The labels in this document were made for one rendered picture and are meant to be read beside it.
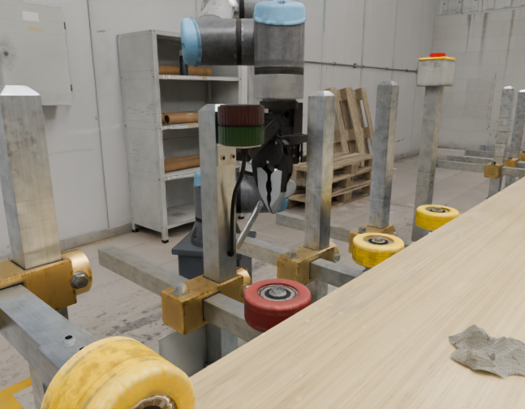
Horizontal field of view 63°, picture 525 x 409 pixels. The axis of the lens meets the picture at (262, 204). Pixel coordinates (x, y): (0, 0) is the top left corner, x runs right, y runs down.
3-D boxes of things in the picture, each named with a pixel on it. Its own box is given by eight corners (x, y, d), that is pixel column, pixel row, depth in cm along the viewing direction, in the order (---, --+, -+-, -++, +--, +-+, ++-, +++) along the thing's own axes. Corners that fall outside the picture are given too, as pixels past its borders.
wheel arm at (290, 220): (275, 227, 116) (275, 212, 115) (283, 224, 119) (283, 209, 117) (437, 270, 88) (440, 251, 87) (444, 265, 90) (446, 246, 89)
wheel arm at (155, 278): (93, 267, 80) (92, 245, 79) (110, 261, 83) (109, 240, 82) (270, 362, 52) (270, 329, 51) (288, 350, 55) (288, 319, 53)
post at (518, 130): (502, 200, 195) (518, 89, 183) (505, 198, 198) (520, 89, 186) (511, 200, 193) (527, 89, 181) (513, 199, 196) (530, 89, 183)
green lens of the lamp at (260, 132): (208, 143, 56) (208, 126, 56) (241, 139, 61) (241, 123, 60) (241, 147, 52) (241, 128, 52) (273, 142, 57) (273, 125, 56)
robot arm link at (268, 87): (282, 73, 72) (241, 75, 79) (281, 103, 74) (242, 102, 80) (313, 75, 79) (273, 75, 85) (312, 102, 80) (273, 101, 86)
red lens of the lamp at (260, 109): (208, 123, 56) (207, 105, 55) (240, 121, 60) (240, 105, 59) (241, 126, 52) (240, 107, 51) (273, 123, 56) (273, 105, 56)
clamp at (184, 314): (161, 323, 61) (160, 290, 60) (230, 291, 71) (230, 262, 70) (187, 337, 57) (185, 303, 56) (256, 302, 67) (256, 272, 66)
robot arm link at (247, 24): (241, 22, 93) (240, 11, 81) (294, 22, 93) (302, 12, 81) (242, 67, 95) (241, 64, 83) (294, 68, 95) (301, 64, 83)
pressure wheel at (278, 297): (231, 373, 54) (230, 289, 51) (273, 346, 60) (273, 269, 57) (281, 403, 49) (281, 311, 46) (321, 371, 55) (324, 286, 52)
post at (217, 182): (208, 406, 70) (197, 104, 58) (224, 396, 73) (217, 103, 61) (223, 417, 68) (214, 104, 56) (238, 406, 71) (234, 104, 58)
